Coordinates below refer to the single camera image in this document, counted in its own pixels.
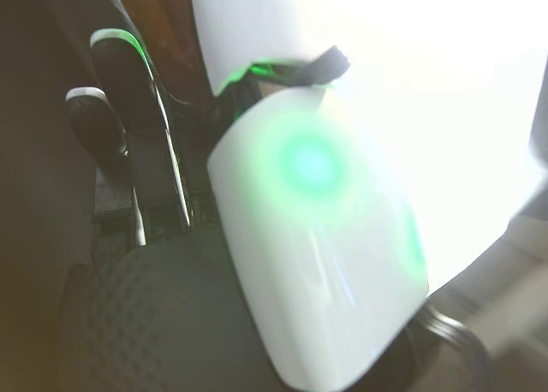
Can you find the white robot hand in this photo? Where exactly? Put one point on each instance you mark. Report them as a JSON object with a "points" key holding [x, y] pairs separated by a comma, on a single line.
{"points": [[308, 238]]}

